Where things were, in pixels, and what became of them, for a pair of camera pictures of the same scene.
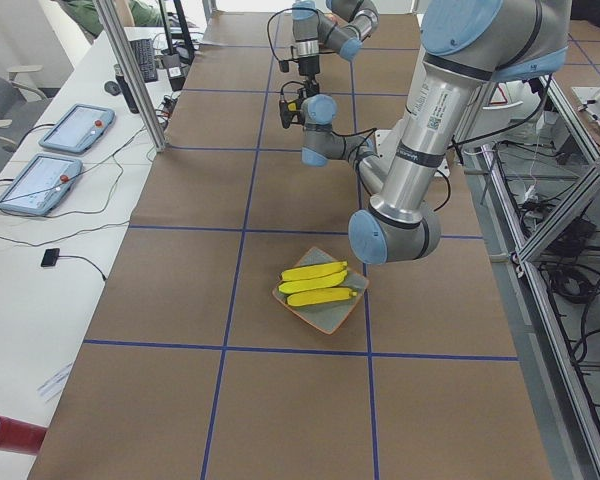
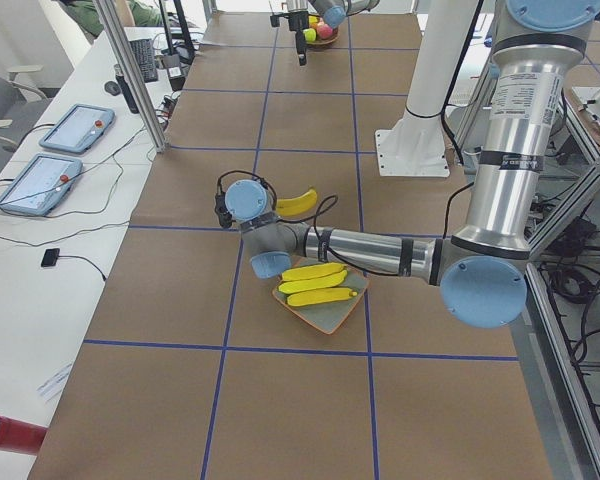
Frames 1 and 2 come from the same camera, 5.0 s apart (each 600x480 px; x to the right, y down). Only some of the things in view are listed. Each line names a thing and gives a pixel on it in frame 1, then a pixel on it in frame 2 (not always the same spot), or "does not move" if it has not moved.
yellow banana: x=313 y=270 does not move
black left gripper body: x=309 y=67 -> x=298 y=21
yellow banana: x=313 y=284 does not move
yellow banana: x=319 y=296 does not move
